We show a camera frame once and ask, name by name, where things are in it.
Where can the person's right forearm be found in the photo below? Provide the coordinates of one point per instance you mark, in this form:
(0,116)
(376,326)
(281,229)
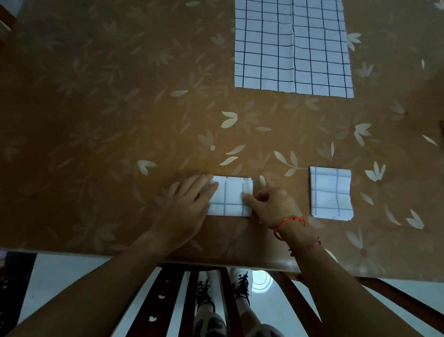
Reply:
(350,301)

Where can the person's right hand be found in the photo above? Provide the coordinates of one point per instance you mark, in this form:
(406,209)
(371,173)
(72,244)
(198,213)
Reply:
(276,210)

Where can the person's right white shoe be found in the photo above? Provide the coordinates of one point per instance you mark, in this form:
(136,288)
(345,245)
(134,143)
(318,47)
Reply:
(242,286)

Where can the person's left leg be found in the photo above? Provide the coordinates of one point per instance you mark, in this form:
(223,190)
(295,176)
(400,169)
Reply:
(209,332)

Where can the person's left fingers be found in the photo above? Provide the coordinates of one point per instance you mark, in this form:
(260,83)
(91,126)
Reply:
(195,189)

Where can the person's left white shoe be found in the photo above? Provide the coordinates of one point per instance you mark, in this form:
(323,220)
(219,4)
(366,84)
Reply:
(205,291)

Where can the small checked cloth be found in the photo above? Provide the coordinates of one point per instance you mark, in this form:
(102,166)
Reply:
(228,204)

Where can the person's left forearm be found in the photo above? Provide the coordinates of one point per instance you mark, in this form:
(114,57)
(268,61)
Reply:
(98,299)

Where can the person's right thumb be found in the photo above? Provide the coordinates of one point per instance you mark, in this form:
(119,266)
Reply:
(252,204)

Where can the slatted brown wooden chair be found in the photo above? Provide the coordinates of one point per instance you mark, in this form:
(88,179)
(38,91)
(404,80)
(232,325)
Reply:
(156,304)

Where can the large unfolded checked cloth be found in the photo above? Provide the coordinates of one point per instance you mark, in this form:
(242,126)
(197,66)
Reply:
(295,41)

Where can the dark speckled plank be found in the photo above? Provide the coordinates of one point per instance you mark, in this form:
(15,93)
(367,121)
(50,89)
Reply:
(7,295)

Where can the person's white shoe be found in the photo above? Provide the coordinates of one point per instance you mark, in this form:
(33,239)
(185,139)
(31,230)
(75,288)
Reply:
(205,291)
(242,286)

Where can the person's left hand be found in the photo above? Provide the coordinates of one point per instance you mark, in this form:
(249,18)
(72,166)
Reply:
(180,219)

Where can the brown floral table cover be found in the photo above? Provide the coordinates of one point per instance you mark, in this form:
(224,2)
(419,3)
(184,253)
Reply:
(105,125)

